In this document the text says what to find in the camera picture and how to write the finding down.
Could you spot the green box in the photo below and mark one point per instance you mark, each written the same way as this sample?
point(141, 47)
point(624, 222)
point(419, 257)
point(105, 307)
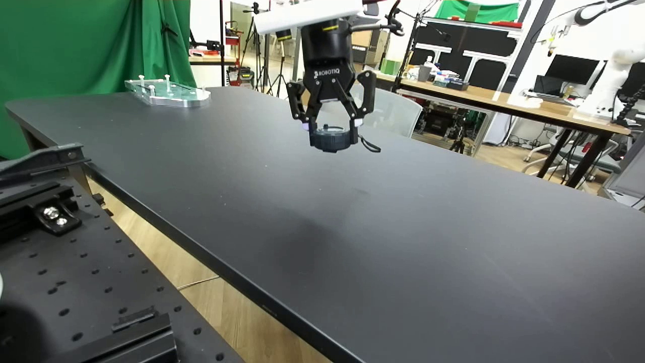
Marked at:
point(391, 65)

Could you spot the cardboard box with black stripe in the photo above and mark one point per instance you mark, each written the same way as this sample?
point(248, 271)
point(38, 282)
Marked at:
point(373, 47)

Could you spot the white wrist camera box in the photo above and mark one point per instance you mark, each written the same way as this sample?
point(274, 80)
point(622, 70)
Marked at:
point(302, 17)

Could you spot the white partition black windows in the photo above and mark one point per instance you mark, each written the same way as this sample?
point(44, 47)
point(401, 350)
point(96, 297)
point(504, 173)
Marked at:
point(463, 47)

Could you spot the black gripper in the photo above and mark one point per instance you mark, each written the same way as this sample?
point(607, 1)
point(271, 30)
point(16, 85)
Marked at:
point(326, 53)

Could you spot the small black monitor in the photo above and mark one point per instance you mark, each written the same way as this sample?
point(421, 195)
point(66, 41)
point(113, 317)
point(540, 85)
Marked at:
point(549, 83)

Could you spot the black clamp with silver screws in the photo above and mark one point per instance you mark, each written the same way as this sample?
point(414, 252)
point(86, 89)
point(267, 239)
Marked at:
point(56, 217)

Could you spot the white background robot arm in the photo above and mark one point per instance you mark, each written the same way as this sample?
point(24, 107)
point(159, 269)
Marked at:
point(607, 81)

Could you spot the clear acrylic plate with bolts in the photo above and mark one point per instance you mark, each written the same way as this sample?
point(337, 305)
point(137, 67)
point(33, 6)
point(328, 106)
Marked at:
point(167, 93)

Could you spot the black flat bracket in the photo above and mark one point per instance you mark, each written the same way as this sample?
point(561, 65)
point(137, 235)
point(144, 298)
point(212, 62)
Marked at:
point(127, 335)

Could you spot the black mounting rail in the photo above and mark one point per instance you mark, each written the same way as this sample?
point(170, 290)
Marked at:
point(40, 162)

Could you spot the black perforated breadboard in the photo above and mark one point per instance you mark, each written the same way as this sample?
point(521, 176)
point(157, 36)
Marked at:
point(87, 282)

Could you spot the green curtain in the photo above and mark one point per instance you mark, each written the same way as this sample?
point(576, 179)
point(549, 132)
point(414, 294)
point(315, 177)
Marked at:
point(66, 47)

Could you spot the black camera tripod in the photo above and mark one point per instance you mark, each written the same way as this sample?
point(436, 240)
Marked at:
point(278, 81)
point(250, 47)

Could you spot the long wooden desk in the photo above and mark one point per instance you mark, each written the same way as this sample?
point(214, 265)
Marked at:
point(485, 99)

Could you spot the green hanging cloth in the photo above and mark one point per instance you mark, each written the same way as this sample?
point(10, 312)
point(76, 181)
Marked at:
point(477, 11)

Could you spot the grey mesh office chair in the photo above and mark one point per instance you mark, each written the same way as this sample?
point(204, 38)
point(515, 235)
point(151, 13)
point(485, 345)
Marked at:
point(396, 114)

